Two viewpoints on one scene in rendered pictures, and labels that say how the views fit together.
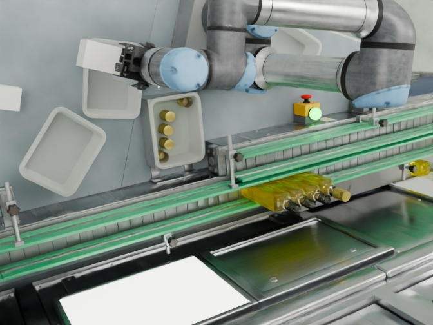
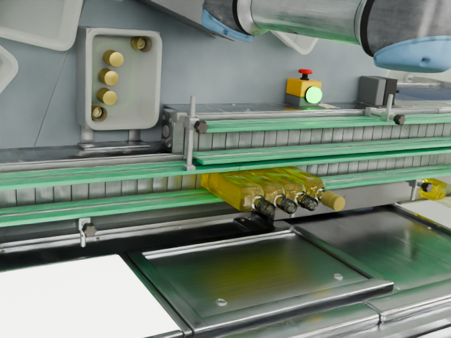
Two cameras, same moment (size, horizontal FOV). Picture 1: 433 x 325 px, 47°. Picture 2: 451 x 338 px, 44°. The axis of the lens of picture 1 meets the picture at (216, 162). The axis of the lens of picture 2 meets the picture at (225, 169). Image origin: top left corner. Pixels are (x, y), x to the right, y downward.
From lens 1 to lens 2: 0.32 m
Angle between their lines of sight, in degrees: 3
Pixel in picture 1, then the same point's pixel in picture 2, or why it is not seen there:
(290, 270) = (248, 292)
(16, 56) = not seen: outside the picture
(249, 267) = (190, 280)
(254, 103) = (235, 68)
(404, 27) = not seen: outside the picture
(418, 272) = (423, 320)
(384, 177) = (388, 194)
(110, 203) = (9, 163)
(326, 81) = (339, 23)
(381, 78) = (423, 21)
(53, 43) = not seen: outside the picture
